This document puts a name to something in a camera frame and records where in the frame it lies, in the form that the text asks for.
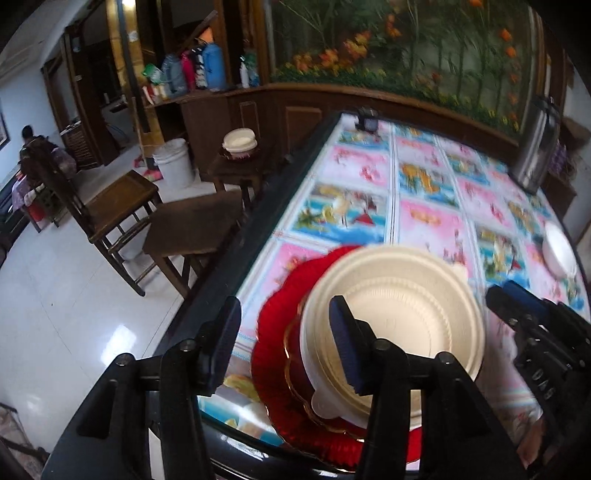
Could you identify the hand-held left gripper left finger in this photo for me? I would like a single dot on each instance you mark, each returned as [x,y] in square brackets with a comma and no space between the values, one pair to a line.
[228,337]

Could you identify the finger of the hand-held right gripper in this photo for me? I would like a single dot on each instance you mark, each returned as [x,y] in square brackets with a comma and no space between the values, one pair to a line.
[503,307]
[526,297]

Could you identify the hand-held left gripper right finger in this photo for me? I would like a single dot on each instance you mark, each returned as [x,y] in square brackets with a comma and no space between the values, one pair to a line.
[344,344]

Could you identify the large red scalloped plate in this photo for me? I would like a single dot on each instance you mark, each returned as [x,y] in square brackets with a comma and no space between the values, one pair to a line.
[272,332]

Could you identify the small red gold-rimmed plate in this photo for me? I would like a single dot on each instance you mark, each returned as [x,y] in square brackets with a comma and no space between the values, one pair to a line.
[295,383]

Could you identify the small white foam bowl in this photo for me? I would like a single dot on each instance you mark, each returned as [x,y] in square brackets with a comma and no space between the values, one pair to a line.
[558,251]

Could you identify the colourful printed tablecloth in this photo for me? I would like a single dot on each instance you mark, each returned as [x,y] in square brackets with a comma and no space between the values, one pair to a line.
[429,217]

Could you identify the brown wooden stool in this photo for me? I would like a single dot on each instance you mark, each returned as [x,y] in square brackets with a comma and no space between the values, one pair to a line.
[194,221]

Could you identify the stainless steel thermos jug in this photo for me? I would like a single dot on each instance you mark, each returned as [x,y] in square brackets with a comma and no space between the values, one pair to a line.
[535,147]

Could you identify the small wooden stool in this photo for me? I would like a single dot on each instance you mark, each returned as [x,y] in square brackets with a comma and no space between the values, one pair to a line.
[240,170]

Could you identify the wooden chair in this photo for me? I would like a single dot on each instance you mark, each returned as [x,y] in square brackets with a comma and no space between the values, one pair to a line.
[120,198]

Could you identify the white plastic bucket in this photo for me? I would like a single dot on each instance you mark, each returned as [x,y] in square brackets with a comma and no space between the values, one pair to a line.
[174,164]

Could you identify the broom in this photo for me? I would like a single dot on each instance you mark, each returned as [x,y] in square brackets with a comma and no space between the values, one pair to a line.
[147,173]

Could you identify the small black device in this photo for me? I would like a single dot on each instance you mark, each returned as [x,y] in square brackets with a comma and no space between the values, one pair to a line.
[367,120]

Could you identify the white spray bottle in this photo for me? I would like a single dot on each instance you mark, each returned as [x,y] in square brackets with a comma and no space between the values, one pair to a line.
[244,76]

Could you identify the grey-blue jug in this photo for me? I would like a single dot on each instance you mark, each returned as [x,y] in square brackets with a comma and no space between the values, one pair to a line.
[174,76]

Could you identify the red bottle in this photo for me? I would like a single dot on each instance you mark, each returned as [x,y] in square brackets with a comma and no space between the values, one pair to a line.
[188,71]

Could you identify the green spray bottle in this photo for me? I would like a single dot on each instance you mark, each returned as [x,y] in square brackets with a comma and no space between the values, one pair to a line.
[253,69]

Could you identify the dark labelled bottle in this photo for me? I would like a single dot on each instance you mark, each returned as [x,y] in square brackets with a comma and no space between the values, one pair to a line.
[199,69]

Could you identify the artificial flower planter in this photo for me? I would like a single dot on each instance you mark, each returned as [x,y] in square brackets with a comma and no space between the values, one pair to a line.
[406,55]

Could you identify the blue thermos flask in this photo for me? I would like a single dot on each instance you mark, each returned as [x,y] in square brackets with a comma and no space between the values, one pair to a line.
[214,67]

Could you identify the green packet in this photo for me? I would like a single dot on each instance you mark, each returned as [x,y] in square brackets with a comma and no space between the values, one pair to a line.
[152,74]

